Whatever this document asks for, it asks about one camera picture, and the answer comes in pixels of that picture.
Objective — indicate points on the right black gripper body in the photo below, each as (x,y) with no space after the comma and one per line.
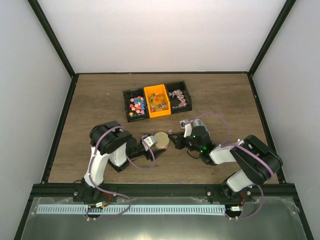
(194,147)

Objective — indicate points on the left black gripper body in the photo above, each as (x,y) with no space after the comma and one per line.
(149,156)

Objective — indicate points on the metal scoop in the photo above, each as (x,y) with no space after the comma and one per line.
(198,123)

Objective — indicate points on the clear plastic jar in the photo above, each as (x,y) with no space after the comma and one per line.
(162,147)

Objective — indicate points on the round white jar lid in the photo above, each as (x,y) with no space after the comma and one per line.
(162,138)

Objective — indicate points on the black bin with star candies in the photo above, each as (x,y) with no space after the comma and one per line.
(135,103)

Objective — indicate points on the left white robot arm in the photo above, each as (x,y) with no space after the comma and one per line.
(111,144)

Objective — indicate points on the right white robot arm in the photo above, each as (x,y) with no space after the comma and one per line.
(258,163)

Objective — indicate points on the black bin with swirl lollipops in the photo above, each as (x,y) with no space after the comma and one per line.
(179,97)

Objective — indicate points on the yellow bin with lollipops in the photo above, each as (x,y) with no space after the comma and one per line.
(157,100)

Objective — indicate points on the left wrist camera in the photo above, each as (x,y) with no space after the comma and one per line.
(149,140)

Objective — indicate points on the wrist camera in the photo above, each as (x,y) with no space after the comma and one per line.
(149,140)
(186,125)

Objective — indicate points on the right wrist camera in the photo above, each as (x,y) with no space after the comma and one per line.
(186,125)

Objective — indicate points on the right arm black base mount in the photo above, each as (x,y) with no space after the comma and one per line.
(223,193)

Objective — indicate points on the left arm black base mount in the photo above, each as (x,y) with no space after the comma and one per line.
(89,195)

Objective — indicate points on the light blue slotted cable duct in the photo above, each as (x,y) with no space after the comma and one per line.
(82,209)

